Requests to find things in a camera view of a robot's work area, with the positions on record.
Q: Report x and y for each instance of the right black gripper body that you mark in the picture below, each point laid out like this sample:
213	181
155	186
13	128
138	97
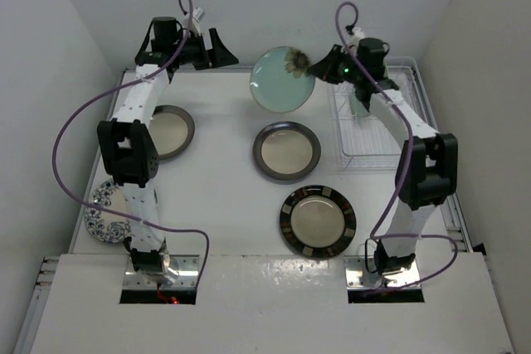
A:
349	71

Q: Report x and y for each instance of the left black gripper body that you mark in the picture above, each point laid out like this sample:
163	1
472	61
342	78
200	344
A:
193	53

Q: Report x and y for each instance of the small teal flower plate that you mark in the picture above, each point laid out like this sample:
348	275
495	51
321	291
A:
280	81

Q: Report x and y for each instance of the large teal flower plate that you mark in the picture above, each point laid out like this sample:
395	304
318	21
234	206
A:
357	108

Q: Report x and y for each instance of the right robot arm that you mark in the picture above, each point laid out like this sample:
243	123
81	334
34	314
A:
427	169

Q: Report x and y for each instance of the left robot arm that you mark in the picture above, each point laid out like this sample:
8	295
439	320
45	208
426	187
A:
126	146

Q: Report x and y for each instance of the left grey rim cream plate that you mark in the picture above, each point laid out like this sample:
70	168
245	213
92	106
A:
172	130

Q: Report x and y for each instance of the grey rim cream plate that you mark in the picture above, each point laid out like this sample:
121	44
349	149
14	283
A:
286	151
172	130

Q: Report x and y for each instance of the centre grey rim cream plate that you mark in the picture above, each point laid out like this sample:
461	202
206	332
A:
286	151

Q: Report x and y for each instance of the black patterned rim plate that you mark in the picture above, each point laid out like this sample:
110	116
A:
317	222

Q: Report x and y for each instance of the blue floral white plate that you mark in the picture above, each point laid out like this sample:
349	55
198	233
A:
106	219

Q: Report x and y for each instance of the white front cover board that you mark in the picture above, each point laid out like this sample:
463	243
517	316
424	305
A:
262	304

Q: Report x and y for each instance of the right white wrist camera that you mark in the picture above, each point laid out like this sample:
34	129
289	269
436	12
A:
354	37

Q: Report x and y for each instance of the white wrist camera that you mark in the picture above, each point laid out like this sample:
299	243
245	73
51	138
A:
196	17
354	37

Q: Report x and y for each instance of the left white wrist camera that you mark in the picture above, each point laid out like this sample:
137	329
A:
196	17

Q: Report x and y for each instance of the white wire dish rack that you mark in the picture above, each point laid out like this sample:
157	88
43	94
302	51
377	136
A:
363	144

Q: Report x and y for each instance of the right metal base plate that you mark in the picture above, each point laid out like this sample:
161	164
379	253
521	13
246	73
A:
360	276

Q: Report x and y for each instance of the metal base plate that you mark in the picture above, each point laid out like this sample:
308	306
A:
179	273
360	276

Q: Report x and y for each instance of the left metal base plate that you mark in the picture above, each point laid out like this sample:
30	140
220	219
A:
179	273

